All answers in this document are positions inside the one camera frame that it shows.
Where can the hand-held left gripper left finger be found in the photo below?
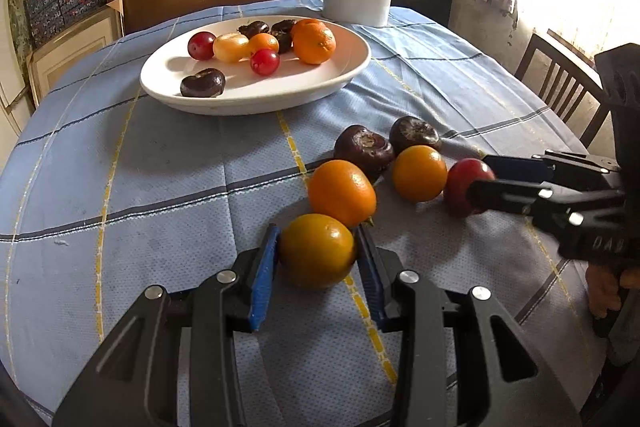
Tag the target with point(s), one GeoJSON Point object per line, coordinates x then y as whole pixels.
{"type": "Point", "coordinates": [262, 277]}

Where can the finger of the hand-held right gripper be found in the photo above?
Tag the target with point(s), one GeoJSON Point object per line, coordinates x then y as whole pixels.
{"type": "Point", "coordinates": [505, 198]}
{"type": "Point", "coordinates": [515, 168]}

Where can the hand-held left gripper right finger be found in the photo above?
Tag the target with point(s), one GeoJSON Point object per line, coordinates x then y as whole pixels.
{"type": "Point", "coordinates": [370, 277]}

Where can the red plum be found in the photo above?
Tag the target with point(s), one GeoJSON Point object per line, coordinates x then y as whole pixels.
{"type": "Point", "coordinates": [264, 62]}
{"type": "Point", "coordinates": [457, 187]}
{"type": "Point", "coordinates": [201, 45]}

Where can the yellow-orange citrus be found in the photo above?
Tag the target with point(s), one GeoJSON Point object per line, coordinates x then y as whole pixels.
{"type": "Point", "coordinates": [317, 250]}

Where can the dark brown water chestnut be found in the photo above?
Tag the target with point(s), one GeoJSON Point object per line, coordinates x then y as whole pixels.
{"type": "Point", "coordinates": [363, 146]}
{"type": "Point", "coordinates": [253, 28]}
{"type": "Point", "coordinates": [202, 83]}
{"type": "Point", "coordinates": [282, 34]}
{"type": "Point", "coordinates": [414, 134]}

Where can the white plate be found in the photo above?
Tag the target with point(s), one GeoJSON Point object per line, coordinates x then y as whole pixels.
{"type": "Point", "coordinates": [300, 77]}

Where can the pale yellow citrus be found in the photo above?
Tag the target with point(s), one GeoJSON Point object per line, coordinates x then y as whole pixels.
{"type": "Point", "coordinates": [231, 47]}

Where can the smooth orange citrus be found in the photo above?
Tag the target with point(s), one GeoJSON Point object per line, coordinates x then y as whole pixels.
{"type": "Point", "coordinates": [419, 173]}
{"type": "Point", "coordinates": [263, 43]}

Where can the bumpy orange mandarin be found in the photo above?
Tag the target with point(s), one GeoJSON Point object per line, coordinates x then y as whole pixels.
{"type": "Point", "coordinates": [341, 193]}
{"type": "Point", "coordinates": [313, 41]}

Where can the person's right hand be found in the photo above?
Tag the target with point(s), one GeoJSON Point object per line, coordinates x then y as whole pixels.
{"type": "Point", "coordinates": [602, 292]}

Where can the wooden chair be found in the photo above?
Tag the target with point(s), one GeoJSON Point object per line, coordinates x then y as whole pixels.
{"type": "Point", "coordinates": [560, 77]}

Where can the blue plaid tablecloth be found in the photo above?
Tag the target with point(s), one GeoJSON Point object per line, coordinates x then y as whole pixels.
{"type": "Point", "coordinates": [150, 207]}

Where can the cream framed picture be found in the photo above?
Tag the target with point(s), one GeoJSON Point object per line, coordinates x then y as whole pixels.
{"type": "Point", "coordinates": [75, 52]}

